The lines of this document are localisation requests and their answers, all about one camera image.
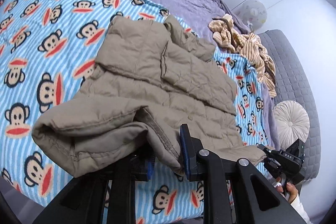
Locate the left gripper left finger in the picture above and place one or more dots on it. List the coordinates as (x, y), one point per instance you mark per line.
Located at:
(142, 163)

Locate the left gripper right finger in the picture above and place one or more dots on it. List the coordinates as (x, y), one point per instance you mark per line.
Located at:
(190, 147)

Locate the beige puffer jacket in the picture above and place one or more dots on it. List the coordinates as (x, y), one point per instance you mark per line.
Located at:
(149, 79)

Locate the person's right hand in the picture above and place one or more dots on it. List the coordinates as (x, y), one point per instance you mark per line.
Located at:
(289, 191)

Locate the round cream pleated cushion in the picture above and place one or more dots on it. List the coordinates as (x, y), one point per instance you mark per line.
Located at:
(292, 122)

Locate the grey quilted headboard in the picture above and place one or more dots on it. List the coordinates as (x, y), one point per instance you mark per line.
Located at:
(293, 85)

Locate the tan striped crumpled garment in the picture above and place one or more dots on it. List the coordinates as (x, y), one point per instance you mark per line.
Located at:
(248, 46)

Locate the blue striped monkey blanket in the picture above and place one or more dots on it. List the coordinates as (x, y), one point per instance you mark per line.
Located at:
(48, 50)

